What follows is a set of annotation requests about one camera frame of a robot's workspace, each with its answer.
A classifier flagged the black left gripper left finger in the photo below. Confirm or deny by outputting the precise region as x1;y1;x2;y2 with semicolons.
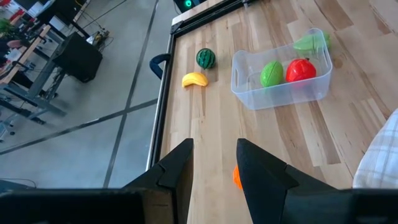
124;138;194;224

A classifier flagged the orange pumpkin toy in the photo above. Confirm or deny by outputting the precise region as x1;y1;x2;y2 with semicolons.
232;164;244;190

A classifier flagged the black box cabinet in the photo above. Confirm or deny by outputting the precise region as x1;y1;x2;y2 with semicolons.
52;32;103;83

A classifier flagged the clear plastic tupperware container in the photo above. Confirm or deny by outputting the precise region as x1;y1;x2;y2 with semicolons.
230;27;333;111

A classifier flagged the striped green watermelon toy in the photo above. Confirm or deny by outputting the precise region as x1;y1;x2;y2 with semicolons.
195;48;216;70

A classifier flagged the black aluminium table frame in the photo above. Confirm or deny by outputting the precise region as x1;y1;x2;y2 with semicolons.
146;0;259;170

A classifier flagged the green oval fruit toy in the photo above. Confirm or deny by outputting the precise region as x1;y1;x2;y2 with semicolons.
259;60;284;88

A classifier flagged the red bell pepper toy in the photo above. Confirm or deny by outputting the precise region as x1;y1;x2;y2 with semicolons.
285;57;317;83

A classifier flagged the wooden top office desk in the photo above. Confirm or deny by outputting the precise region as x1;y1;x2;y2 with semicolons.
0;24;68;125

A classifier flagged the dark table edge clamp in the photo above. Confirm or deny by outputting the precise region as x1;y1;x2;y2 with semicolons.
149;53;172;80

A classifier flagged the yellow banana toy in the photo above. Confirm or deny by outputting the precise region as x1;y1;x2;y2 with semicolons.
181;72;209;88

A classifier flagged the beige plaid cloth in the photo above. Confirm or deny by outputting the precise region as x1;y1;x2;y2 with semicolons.
352;108;398;190

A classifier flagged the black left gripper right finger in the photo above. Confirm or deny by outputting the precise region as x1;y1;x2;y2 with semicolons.
236;138;336;224

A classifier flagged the small green office plant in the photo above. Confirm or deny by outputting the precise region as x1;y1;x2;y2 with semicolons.
0;18;15;35

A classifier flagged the light green toy leaf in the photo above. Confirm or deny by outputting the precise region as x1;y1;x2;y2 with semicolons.
293;30;331;54

